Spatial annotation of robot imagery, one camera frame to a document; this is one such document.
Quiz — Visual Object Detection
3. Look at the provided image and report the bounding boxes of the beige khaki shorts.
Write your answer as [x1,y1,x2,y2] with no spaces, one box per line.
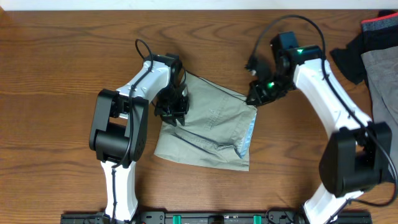
[154,73,257,171]

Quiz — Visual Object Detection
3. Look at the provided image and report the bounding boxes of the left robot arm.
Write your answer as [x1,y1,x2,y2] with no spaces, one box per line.
[89,54,189,223]

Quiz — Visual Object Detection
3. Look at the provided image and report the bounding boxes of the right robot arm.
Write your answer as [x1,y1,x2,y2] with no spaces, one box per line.
[246,32,392,223]

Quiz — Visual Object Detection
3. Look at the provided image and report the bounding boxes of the grey shorts in pile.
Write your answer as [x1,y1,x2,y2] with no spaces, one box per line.
[361,47,397,166]

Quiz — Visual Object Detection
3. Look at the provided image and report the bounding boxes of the black garment with red trim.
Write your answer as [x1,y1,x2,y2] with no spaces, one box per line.
[330,10,397,85]

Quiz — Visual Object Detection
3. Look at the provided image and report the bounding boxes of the left black cable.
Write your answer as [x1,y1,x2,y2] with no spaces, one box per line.
[110,38,155,223]

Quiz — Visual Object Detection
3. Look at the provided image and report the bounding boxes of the black cable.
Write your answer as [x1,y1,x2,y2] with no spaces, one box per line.
[110,38,155,223]
[244,14,398,208]

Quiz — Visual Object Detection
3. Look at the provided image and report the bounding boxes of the right black cable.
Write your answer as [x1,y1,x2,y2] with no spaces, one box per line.
[244,14,398,208]

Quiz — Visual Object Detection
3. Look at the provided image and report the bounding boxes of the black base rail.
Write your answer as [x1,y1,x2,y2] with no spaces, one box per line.
[60,210,373,224]

